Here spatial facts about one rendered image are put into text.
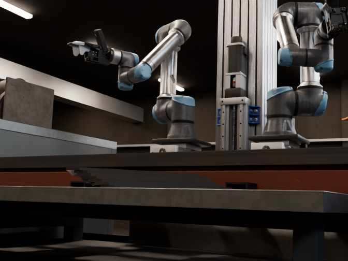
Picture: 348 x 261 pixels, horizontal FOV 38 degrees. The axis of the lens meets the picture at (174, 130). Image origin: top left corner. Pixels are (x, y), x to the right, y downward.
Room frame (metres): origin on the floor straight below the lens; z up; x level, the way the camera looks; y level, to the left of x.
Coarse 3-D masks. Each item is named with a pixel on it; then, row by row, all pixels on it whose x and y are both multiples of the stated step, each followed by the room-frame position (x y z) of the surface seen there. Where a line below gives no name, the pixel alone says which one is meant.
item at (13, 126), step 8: (0, 120) 2.05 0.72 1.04; (0, 128) 2.05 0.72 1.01; (8, 128) 2.09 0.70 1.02; (16, 128) 2.12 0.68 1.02; (24, 128) 2.16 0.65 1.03; (32, 128) 2.20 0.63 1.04; (40, 128) 2.24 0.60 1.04; (48, 128) 2.28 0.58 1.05; (48, 136) 2.28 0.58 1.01; (56, 136) 2.33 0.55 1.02; (64, 136) 2.37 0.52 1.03; (72, 136) 2.42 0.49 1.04; (80, 136) 2.46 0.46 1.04; (96, 144) 2.57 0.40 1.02; (104, 144) 2.62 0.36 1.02; (112, 144) 2.68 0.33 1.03
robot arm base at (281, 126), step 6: (276, 114) 2.19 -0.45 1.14; (282, 114) 2.18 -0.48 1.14; (270, 120) 2.21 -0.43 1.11; (276, 120) 2.19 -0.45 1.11; (282, 120) 2.18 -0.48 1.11; (288, 120) 2.19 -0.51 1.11; (270, 126) 2.20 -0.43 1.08; (276, 126) 2.18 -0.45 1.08; (282, 126) 2.17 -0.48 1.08; (288, 126) 2.18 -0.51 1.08; (264, 132) 2.22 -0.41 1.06; (270, 132) 2.19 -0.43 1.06; (276, 132) 2.17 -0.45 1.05; (282, 132) 2.17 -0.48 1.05; (288, 132) 2.17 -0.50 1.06; (294, 132) 2.19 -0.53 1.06
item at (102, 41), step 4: (96, 32) 2.30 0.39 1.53; (100, 32) 2.29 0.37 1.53; (96, 36) 2.31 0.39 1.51; (100, 36) 2.30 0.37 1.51; (96, 40) 2.34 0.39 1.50; (100, 40) 2.30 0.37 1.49; (104, 40) 2.31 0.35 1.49; (100, 44) 2.32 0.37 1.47; (104, 44) 2.32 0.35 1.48; (104, 48) 2.32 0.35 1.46; (104, 52) 2.33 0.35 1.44
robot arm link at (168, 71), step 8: (168, 24) 2.52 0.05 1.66; (160, 32) 2.56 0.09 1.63; (168, 32) 2.50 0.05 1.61; (160, 40) 2.56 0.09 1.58; (176, 48) 2.55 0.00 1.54; (168, 56) 2.54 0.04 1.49; (176, 56) 2.57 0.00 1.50; (168, 64) 2.54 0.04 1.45; (176, 64) 2.57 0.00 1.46; (168, 72) 2.54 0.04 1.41; (176, 72) 2.57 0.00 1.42; (168, 80) 2.54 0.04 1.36; (176, 80) 2.58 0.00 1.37; (160, 88) 2.58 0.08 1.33; (168, 88) 2.54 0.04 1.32; (160, 96) 2.54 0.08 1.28; (168, 96) 2.53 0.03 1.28; (160, 104) 2.54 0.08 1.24; (152, 112) 2.60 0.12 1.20; (160, 112) 2.54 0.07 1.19; (160, 120) 2.57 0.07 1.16; (168, 120) 2.53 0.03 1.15
